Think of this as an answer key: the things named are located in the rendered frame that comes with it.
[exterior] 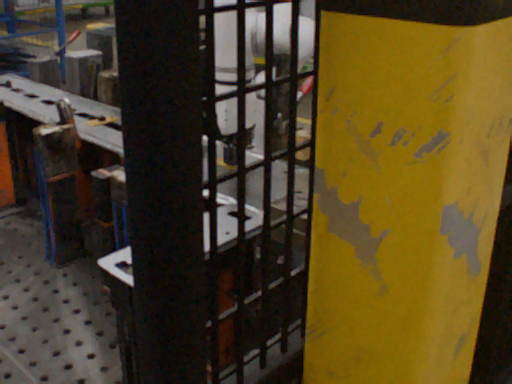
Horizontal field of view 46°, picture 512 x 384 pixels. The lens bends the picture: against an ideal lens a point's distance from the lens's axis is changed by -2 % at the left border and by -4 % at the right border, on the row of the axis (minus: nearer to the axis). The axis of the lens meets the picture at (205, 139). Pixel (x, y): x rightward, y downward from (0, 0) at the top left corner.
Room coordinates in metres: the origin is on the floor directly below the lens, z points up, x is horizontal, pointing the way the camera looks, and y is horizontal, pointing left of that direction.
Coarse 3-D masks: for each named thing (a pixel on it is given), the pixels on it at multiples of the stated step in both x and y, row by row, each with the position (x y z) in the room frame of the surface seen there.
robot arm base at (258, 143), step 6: (258, 102) 1.73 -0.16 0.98; (264, 102) 1.71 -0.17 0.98; (258, 108) 1.73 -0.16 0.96; (264, 108) 1.71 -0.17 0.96; (258, 114) 1.73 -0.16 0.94; (258, 120) 1.73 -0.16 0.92; (258, 126) 1.73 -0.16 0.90; (258, 132) 1.73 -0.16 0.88; (258, 138) 1.73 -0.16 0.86; (252, 144) 1.82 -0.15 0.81; (258, 144) 1.73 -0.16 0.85; (258, 150) 1.73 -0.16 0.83
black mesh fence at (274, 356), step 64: (128, 0) 0.30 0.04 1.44; (192, 0) 0.32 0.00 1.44; (256, 0) 0.38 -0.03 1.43; (320, 0) 0.41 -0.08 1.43; (128, 64) 0.31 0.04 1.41; (192, 64) 0.32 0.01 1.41; (128, 128) 0.31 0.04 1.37; (192, 128) 0.31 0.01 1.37; (128, 192) 0.31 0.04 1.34; (192, 192) 0.31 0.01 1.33; (192, 256) 0.31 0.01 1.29; (192, 320) 0.31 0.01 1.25
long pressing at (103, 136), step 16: (0, 80) 1.98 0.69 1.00; (16, 80) 1.98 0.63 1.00; (0, 96) 1.78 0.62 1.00; (16, 96) 1.77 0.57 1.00; (48, 96) 1.76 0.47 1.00; (64, 96) 1.75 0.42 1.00; (80, 96) 1.74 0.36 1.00; (32, 112) 1.61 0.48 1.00; (48, 112) 1.59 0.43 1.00; (80, 112) 1.59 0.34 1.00; (96, 112) 1.58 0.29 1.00; (112, 112) 1.58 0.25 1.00; (80, 128) 1.45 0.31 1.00; (96, 128) 1.44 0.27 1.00; (96, 144) 1.36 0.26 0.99; (112, 144) 1.33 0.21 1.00; (256, 176) 1.12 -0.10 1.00; (272, 176) 1.12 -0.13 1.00; (304, 176) 1.11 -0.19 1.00; (224, 192) 1.05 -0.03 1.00; (256, 192) 1.04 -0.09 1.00; (272, 192) 1.04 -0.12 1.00; (256, 208) 0.98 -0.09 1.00
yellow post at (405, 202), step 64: (384, 0) 0.34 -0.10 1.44; (448, 0) 0.31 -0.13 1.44; (320, 64) 0.37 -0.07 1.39; (384, 64) 0.34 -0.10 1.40; (448, 64) 0.31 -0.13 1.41; (320, 128) 0.37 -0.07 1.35; (384, 128) 0.34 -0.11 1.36; (448, 128) 0.31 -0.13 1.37; (320, 192) 0.37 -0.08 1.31; (384, 192) 0.33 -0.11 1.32; (448, 192) 0.31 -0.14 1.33; (320, 256) 0.36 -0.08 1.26; (384, 256) 0.33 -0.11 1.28; (448, 256) 0.31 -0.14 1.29; (320, 320) 0.36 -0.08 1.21; (384, 320) 0.33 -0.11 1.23; (448, 320) 0.32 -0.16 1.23
